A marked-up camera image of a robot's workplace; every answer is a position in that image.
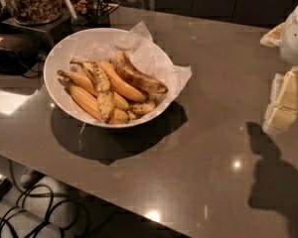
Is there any yellow banana centre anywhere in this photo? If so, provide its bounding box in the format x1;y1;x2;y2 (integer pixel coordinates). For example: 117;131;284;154
99;59;147;102

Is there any spotted yellow banana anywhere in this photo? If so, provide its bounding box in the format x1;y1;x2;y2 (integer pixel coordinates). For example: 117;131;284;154
70;59;115;123

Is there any brown overripe banana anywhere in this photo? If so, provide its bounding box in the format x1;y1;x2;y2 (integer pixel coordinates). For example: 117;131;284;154
113;52;168;93

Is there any shoe on floor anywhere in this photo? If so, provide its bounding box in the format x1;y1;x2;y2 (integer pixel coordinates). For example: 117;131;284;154
20;168;44;189

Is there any white ceramic bowl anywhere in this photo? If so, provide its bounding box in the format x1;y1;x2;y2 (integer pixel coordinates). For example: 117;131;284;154
43;27;175;130

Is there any dark tray stand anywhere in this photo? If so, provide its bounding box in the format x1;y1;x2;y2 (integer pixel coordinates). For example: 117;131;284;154
2;9;73;51

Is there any white paper liner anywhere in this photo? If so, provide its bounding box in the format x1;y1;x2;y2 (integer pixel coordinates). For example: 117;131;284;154
71;22;192;124

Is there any yellow banana left lower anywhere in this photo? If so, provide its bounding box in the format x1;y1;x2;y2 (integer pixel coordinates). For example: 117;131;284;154
63;77;129;125

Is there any yellow banana left upper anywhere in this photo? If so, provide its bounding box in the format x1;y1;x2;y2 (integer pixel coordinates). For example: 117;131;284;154
58;70;129;111

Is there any black wire rack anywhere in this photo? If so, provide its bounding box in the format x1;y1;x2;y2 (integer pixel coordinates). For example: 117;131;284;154
87;0;118;28

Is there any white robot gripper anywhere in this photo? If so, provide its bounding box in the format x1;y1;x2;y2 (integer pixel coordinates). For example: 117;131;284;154
260;5;298;135

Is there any small brown banana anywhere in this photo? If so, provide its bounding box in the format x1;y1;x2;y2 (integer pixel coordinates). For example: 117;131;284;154
129;100;156;115

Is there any black cable on floor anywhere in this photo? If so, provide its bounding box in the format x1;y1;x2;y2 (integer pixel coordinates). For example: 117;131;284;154
0;159;120;238

